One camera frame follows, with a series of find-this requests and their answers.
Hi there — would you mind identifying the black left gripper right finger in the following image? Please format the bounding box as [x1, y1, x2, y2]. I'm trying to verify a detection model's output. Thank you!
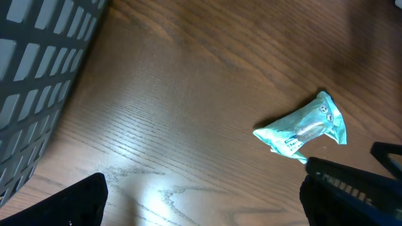
[300, 175, 401, 226]

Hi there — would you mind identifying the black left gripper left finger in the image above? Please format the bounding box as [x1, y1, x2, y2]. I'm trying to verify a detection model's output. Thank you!
[1, 173, 108, 226]

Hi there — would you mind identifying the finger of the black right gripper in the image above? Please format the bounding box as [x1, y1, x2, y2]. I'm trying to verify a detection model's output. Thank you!
[306, 158, 401, 217]
[371, 141, 401, 179]

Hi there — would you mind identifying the teal snack packet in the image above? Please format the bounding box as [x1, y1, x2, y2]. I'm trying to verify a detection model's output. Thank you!
[253, 91, 347, 164]

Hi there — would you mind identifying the dark grey plastic basket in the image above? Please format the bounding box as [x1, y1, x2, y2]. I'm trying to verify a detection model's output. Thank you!
[1, 0, 107, 204]

